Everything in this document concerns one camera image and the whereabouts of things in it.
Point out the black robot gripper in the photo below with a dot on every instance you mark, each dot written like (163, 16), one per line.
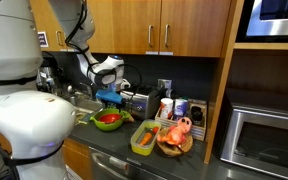
(113, 105)

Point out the red and blue bowl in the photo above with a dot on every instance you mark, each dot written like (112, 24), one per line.
(109, 118)

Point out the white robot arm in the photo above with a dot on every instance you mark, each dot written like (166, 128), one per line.
(35, 123)

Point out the green mixing bowl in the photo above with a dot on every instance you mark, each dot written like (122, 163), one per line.
(112, 126)

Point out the brown toy potato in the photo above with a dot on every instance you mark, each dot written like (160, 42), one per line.
(129, 118)

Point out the silver toaster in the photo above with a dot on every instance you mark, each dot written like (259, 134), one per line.
(143, 101)

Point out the stainless steel sink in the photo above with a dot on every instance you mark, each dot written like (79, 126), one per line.
(85, 108)

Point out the orange toy carrot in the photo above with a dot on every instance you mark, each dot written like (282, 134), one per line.
(146, 138)

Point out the yellow plastic container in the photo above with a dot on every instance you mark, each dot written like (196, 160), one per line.
(151, 126)

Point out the red white canister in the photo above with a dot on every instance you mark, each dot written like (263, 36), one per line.
(166, 107)

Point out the small sink tap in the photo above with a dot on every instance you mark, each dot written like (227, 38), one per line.
(87, 88)

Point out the blue white canister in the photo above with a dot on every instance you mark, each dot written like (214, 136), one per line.
(180, 108)

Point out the wicker basket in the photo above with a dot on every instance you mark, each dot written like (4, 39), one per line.
(177, 150)

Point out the stainless dishwasher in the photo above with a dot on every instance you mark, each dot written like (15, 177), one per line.
(107, 167)

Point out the wooden condiment box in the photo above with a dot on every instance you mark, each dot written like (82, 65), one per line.
(190, 114)

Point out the coffee maker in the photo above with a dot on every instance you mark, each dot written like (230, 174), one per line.
(48, 76)

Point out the upper wooden cabinets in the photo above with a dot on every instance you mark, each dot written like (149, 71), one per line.
(193, 28)

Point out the countertop microwave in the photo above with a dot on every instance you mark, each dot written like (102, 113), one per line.
(255, 128)

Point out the upper built-in microwave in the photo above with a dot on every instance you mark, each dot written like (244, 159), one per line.
(263, 21)

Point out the wall power outlet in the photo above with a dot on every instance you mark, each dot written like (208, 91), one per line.
(165, 85)

